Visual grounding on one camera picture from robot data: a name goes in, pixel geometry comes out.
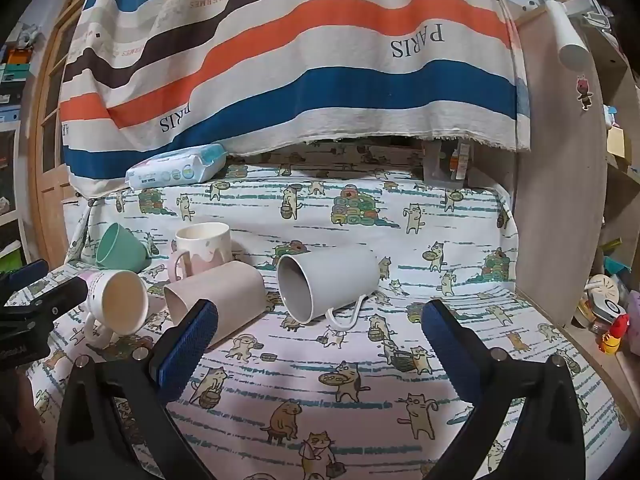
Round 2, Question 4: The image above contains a cat printed blanket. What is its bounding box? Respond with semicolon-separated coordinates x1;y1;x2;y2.
20;140;631;480

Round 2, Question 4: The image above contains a grey mug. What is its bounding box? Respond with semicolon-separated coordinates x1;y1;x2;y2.
276;246;379;331

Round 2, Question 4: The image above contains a wet wipes packet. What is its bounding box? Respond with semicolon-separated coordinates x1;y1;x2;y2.
125;143;229;191

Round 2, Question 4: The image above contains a green cup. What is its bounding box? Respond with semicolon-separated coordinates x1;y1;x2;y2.
95;222;152;272

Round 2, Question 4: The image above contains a stack of storage boxes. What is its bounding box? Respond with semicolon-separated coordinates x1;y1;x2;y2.
0;42;37;126

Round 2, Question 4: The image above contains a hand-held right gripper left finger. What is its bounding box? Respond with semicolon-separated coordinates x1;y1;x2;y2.
54;299;221;480

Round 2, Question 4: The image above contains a clear plastic container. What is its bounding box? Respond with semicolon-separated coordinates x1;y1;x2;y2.
422;140;474;184

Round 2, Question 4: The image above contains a cartoon sticker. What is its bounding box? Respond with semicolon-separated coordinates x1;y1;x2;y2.
575;75;594;111

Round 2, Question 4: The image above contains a wooden door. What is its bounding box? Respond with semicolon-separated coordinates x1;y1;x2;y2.
27;0;101;267

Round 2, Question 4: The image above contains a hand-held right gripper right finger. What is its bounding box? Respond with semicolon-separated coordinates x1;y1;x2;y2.
421;299;587;480

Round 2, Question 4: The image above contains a pink and white mug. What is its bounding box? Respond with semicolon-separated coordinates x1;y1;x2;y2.
167;222;233;283

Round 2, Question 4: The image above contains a white handle tool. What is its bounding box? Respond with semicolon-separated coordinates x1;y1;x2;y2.
542;0;612;67

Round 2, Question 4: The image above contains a yellow box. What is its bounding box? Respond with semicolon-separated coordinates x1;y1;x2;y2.
607;125;632;159

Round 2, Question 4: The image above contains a wooden shelf unit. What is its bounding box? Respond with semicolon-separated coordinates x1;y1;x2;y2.
500;0;640;411

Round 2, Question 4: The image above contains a striped cloth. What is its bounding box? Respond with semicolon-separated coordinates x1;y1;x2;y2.
59;0;532;201

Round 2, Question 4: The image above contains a beige cup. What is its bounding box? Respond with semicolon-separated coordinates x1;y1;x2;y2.
164;260;267;351

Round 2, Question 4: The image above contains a red and yellow toy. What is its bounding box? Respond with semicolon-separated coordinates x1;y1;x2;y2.
597;312;630;356

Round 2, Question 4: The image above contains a white round gadget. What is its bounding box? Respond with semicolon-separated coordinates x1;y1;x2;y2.
585;275;627;322

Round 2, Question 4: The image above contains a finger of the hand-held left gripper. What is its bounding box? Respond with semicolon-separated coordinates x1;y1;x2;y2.
0;276;90;335
0;259;50;307

